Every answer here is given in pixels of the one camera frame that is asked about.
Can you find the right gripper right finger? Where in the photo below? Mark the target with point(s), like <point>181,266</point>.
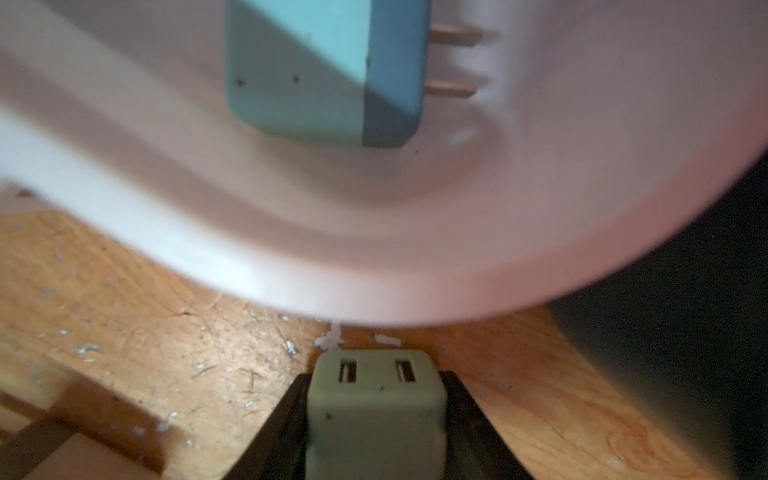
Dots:
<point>474,449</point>

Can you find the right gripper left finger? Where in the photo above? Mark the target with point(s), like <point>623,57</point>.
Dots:
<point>278,451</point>

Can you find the green plug top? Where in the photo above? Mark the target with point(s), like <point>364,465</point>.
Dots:
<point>376,414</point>

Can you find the blue plug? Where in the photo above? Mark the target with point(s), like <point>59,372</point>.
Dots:
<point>341,72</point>

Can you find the dark teal storage box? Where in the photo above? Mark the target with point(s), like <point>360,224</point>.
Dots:
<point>682,332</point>

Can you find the white storage box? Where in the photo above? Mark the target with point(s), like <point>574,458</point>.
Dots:
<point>597,131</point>

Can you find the pink plug centre upper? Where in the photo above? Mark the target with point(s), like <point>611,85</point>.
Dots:
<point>85,431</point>

